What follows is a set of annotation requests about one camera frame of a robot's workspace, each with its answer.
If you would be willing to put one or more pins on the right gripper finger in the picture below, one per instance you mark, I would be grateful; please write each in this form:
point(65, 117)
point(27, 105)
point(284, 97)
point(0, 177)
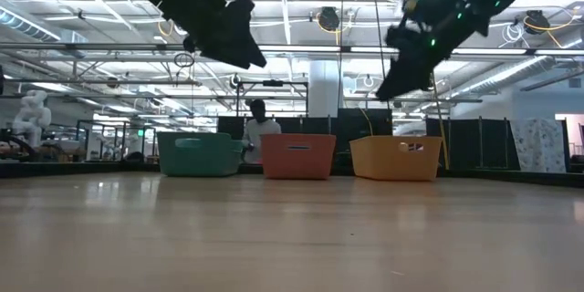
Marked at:
point(403, 80)

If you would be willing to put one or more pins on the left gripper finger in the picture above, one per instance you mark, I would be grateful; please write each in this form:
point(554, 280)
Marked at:
point(253, 57)

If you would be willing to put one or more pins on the teal plastic bin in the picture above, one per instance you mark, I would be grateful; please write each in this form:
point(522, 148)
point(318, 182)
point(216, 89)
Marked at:
point(201, 159)

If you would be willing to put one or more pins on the yellow tag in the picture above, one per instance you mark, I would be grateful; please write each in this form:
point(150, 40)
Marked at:
point(410, 4)

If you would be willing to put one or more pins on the person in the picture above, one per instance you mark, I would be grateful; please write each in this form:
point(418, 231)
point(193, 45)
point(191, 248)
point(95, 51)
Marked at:
point(260, 134)

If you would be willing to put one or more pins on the yellow plastic bin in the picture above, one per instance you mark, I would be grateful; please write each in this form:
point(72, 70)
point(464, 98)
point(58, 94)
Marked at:
point(392, 162)

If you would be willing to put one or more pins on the black partition panels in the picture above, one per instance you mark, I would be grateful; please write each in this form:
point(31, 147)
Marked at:
point(470, 143)
point(315, 125)

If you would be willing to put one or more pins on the orange plastic bin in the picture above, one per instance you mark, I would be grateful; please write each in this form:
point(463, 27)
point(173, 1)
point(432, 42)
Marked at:
point(296, 164)

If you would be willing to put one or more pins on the white patterned cloth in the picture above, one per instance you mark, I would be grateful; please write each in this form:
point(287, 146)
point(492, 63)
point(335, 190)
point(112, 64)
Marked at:
point(538, 143)

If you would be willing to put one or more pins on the black metal rack frame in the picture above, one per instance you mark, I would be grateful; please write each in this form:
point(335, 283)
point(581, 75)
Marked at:
point(274, 83)

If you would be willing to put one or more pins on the silver ventilation duct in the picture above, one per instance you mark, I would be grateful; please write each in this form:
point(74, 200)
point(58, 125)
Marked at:
point(502, 74)

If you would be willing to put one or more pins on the black aluminium table frame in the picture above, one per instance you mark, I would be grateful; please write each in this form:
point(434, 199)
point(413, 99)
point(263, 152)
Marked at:
point(91, 169)

